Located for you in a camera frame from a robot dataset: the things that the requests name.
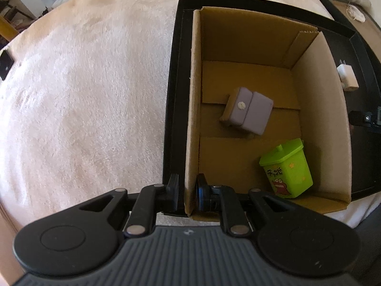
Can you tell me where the clear plastic wrapper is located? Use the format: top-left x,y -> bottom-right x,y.
345,4 -> 367,23

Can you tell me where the black flat device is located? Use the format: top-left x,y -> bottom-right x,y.
0,50 -> 15,81

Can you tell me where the dark side table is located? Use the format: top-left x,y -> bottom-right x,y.
320,0 -> 381,66

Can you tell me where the brown cardboard box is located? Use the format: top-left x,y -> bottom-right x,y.
184,6 -> 352,223

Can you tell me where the green toy trash bin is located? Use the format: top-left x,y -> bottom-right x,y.
259,138 -> 314,199

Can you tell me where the black shallow tray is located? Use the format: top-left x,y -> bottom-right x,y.
162,0 -> 381,217

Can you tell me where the white charger plug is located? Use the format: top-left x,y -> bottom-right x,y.
336,60 -> 358,92

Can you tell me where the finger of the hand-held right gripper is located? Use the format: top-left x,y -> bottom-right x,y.
348,105 -> 381,132

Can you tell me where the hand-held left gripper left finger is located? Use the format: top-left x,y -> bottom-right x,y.
79,173 -> 180,236

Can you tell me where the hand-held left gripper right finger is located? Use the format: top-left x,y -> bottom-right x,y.
195,173 -> 299,236

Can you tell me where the lavender folding case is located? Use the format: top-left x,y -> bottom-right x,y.
219,87 -> 274,135

